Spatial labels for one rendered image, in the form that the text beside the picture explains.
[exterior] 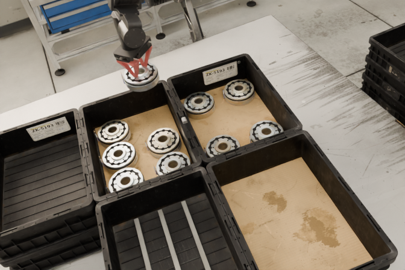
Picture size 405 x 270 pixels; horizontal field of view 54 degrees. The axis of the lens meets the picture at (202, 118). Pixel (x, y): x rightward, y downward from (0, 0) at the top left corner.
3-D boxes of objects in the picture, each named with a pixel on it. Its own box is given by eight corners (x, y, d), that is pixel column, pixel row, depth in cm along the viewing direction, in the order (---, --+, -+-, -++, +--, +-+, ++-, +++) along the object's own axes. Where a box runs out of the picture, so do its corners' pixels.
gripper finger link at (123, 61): (153, 69, 119) (147, 43, 112) (141, 84, 115) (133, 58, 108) (135, 64, 121) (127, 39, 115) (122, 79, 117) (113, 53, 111)
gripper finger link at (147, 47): (158, 64, 120) (150, 38, 113) (145, 79, 116) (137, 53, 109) (139, 60, 123) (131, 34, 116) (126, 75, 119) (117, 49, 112)
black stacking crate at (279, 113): (172, 103, 142) (166, 79, 134) (248, 78, 146) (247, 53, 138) (209, 188, 115) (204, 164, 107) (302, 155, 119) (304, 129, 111)
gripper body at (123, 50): (152, 41, 115) (146, 19, 109) (133, 62, 109) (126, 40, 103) (134, 37, 117) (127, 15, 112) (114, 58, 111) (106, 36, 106)
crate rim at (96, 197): (79, 111, 131) (77, 106, 130) (166, 83, 136) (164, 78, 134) (97, 208, 104) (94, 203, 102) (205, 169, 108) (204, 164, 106)
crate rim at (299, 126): (166, 83, 136) (165, 78, 134) (247, 57, 140) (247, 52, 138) (205, 169, 108) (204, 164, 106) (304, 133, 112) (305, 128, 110)
